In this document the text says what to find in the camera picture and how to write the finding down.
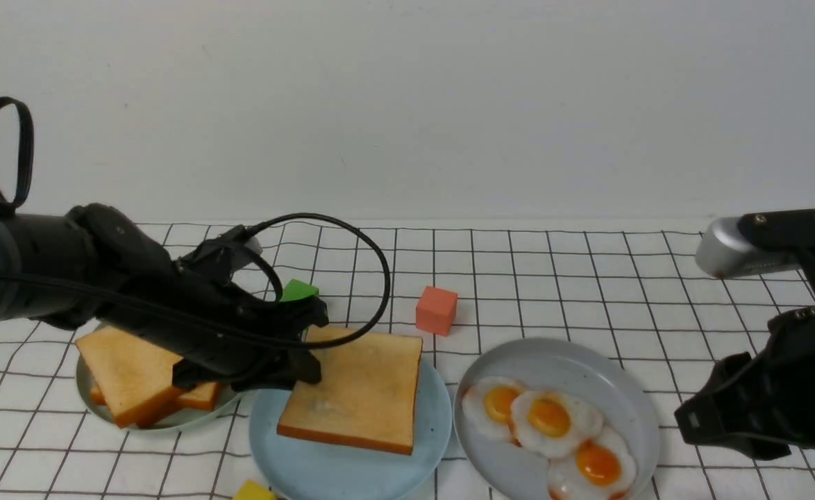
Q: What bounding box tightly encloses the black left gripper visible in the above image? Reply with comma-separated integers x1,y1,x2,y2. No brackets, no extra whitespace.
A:
96,256,329,390

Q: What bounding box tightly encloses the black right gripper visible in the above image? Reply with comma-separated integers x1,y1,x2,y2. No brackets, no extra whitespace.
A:
675,208,815,461

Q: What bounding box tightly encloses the toast slice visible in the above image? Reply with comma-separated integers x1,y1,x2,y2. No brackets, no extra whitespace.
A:
175,382,224,412
75,326,186,429
276,332,423,456
90,383,179,429

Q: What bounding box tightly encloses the fried egg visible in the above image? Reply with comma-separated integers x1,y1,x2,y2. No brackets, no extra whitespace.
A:
546,425,638,499
510,390,605,459
460,376,527,447

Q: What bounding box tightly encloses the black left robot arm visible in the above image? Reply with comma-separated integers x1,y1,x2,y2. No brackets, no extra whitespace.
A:
0,203,328,392

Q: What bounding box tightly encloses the green cube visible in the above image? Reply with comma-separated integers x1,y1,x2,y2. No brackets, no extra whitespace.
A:
278,278,319,303

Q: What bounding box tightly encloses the light blue plate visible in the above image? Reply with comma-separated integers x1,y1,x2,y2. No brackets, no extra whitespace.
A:
248,358,453,499

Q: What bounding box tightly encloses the pale green plate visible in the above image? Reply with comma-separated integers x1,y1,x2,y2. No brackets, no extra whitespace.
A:
75,344,240,433

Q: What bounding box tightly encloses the orange-red cube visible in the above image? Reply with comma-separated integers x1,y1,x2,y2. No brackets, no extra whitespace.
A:
414,287,458,336

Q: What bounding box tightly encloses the yellow cube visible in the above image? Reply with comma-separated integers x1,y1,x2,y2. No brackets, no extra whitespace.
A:
232,480,278,500

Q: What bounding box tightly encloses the grey plate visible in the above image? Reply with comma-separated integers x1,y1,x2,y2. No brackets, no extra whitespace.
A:
453,337,661,499

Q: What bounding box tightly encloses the white checkered tablecloth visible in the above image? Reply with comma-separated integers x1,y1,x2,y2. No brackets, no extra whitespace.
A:
0,224,815,499

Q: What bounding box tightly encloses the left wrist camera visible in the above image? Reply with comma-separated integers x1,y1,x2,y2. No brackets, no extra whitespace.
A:
181,225,264,283

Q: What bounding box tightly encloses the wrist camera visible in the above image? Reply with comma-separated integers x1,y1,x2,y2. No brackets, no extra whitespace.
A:
694,217,799,279
181,225,264,283

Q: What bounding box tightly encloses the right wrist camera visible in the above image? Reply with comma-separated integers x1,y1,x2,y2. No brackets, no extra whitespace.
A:
694,217,799,279

